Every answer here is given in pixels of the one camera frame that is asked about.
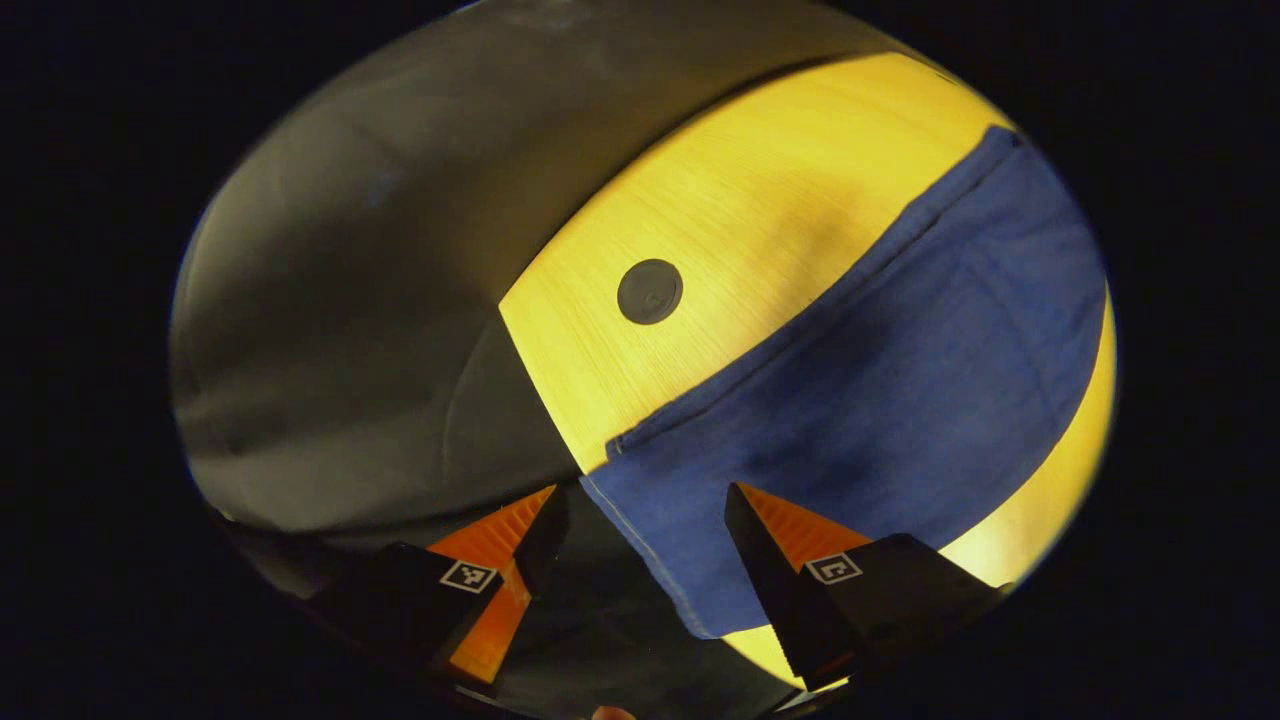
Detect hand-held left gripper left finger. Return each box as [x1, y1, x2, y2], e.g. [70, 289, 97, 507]
[305, 485, 572, 693]

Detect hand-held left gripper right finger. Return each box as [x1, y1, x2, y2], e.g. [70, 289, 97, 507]
[724, 482, 1013, 693]

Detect blue denim jeans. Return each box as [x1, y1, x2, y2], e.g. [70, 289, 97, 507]
[580, 125, 1109, 641]

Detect black round table grommet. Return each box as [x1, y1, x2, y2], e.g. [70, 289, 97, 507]
[616, 258, 685, 326]

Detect black backdrop cloth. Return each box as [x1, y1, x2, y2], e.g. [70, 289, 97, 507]
[170, 0, 901, 561]

